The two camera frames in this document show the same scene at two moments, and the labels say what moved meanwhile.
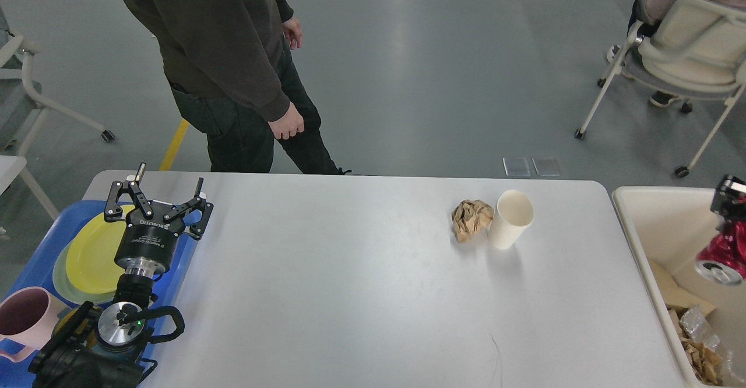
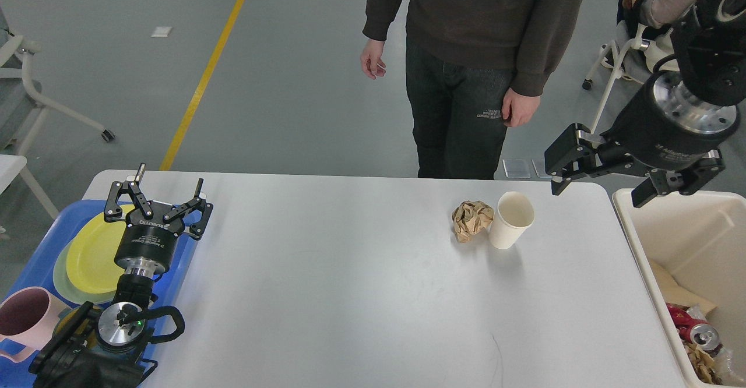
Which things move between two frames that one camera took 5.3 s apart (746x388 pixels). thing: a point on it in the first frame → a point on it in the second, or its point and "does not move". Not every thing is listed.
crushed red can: x=722 y=261 → x=694 y=330
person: x=225 y=35 → x=481 y=45
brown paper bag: x=675 y=296 does not move
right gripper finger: x=725 y=201 → x=668 y=127
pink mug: x=27 y=317 does not move
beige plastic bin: x=671 y=226 does not move
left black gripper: x=149 y=243 does not move
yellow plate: x=91 y=263 does not move
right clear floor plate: x=546 y=166 does not move
